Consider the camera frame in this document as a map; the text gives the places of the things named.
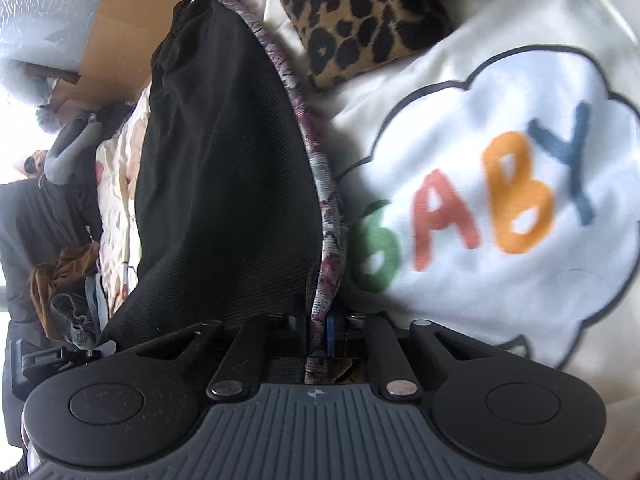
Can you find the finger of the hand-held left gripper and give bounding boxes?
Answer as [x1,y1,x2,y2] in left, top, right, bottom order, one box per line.
[50,341,118,368]

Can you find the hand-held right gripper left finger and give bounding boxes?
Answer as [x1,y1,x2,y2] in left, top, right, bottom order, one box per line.
[137,310,308,403]

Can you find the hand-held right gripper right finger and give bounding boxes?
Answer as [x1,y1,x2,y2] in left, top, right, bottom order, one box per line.
[325,310,493,403]

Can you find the black shorts with patterned trim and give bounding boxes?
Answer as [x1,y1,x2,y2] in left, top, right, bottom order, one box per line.
[102,0,351,386]

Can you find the grey knit garment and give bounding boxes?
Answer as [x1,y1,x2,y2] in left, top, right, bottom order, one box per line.
[47,292,101,348]

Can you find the blue jeans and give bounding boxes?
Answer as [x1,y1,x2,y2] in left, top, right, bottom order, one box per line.
[82,272,113,336]

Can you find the brown garment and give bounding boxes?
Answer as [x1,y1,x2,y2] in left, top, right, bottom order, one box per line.
[27,242,103,341]

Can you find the dark grey pillow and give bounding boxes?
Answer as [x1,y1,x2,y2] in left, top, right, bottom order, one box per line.
[0,175,103,341]

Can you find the grey neck pillow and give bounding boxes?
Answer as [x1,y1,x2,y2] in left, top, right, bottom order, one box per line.
[42,112,108,186]

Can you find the small brown teddy bear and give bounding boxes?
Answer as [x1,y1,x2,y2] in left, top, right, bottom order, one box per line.
[20,149,51,178]

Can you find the black cloth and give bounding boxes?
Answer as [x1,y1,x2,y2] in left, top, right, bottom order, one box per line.
[82,102,138,231]

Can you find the clear bluish plastic bag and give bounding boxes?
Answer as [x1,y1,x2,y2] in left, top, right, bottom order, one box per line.
[32,72,66,136]

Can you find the cream bear printed blanket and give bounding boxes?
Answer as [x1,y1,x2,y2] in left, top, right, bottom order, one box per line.
[95,0,640,406]

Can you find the long brown cardboard sheet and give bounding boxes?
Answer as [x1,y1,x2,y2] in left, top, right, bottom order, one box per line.
[50,0,236,111]

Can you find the leopard print garment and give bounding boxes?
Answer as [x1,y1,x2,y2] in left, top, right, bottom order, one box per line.
[272,0,453,92]

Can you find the grey plastic wrapped mattress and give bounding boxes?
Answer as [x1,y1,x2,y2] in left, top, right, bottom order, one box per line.
[0,0,123,73]

